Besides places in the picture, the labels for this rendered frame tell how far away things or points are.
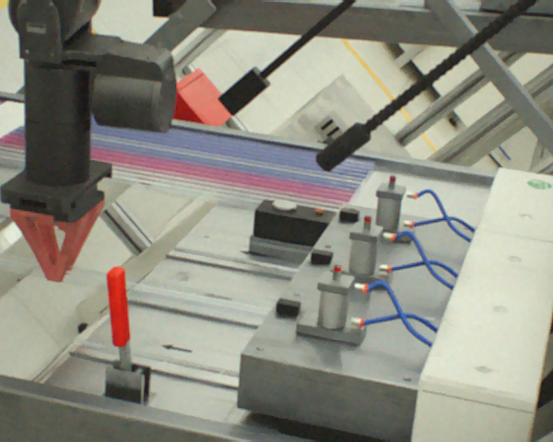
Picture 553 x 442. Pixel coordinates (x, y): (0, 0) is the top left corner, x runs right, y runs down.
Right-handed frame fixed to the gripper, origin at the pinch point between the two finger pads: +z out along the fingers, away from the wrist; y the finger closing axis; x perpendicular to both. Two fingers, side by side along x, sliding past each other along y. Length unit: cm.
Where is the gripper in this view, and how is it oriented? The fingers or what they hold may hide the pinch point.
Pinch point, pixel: (57, 269)
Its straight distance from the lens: 114.7
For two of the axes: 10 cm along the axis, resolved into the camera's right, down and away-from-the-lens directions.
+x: -9.6, -1.6, 2.2
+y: 2.6, -3.5, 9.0
